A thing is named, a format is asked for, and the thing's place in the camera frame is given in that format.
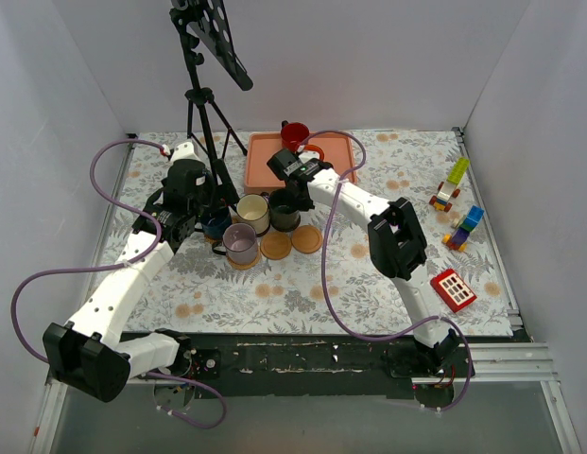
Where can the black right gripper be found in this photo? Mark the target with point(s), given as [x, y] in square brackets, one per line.
[299, 198]

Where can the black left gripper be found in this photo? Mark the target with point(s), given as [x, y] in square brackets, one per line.
[210, 208]

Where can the orange mug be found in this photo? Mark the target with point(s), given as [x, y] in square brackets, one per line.
[309, 148]

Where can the cream enamel mug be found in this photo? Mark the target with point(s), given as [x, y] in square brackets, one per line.
[251, 216]

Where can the dark blue mug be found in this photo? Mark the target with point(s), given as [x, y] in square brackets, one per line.
[215, 224]

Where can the red mug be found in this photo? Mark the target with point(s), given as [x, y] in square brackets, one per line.
[293, 134]

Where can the dark green mug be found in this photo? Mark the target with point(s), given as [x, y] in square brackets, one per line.
[284, 217]

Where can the grey lilac mug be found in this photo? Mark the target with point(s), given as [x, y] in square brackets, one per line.
[238, 244]

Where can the light wooden coaster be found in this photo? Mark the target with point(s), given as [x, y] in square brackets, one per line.
[275, 245]
[306, 239]

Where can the woven cork coaster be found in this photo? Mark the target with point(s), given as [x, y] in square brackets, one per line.
[245, 266]

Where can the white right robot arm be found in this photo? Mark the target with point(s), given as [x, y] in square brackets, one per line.
[396, 240]

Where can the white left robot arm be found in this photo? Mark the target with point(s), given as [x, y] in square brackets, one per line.
[87, 352]

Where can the pink serving tray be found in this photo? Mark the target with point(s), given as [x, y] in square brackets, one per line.
[337, 150]

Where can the toy brick car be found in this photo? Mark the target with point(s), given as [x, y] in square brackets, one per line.
[448, 190]

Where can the blue green toy bricks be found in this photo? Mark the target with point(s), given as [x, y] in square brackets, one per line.
[463, 227]

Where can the red toy brick window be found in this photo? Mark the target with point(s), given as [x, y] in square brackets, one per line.
[451, 288]

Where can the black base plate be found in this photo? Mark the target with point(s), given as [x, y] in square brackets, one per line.
[252, 365]

